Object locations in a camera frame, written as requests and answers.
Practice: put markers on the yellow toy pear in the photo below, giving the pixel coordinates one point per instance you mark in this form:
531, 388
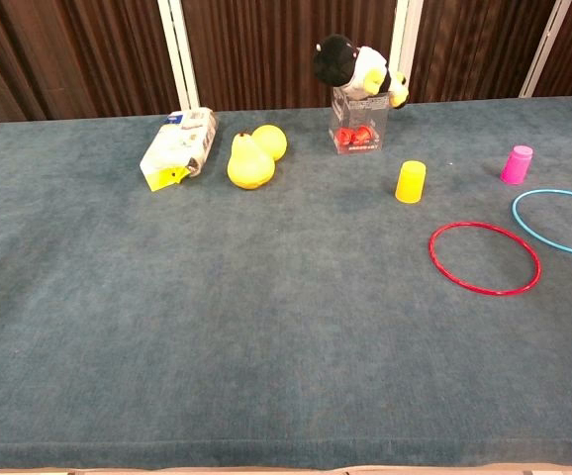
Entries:
249, 168

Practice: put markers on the blue table cloth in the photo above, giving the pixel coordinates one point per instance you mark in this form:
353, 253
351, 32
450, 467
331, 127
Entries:
266, 321

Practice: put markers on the yellow toy ball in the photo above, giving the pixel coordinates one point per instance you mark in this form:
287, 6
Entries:
273, 141

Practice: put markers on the red items inside clear box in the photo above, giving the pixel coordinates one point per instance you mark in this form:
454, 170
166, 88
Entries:
352, 136

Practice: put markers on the yellow plastic cup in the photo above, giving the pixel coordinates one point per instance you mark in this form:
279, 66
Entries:
410, 183

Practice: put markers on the clear plastic box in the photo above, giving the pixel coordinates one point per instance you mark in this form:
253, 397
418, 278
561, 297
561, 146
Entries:
360, 119

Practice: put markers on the black and white plush toy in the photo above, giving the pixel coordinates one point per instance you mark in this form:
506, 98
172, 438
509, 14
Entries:
333, 62

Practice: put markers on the pink plastic cup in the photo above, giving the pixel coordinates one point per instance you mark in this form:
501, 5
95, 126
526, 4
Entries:
516, 165

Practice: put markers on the white frame post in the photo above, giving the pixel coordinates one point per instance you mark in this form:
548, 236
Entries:
405, 29
545, 49
179, 54

